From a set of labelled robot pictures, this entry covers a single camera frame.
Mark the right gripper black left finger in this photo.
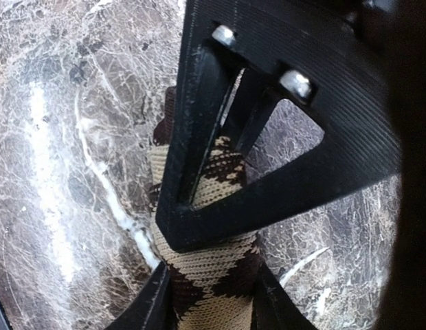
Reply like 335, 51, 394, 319
106, 263, 172, 330

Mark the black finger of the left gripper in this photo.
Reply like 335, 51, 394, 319
157, 1, 401, 252

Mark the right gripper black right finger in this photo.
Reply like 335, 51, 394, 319
252, 263, 317, 330

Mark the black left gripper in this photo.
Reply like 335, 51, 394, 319
350, 0, 426, 330

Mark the brown argyle sock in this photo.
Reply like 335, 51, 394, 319
148, 87, 262, 329

